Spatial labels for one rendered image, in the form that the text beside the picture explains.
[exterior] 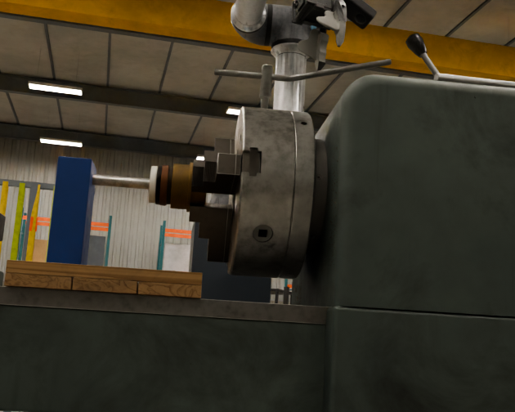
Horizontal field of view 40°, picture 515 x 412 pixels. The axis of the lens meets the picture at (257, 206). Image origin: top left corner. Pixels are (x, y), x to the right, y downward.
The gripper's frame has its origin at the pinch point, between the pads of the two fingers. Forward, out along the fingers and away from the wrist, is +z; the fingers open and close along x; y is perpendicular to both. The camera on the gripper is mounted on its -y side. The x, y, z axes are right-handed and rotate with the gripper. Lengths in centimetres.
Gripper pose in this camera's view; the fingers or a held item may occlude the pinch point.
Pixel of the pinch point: (331, 55)
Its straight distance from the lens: 144.2
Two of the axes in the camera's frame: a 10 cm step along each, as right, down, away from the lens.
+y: -9.3, -1.9, -3.3
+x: 3.8, -3.9, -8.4
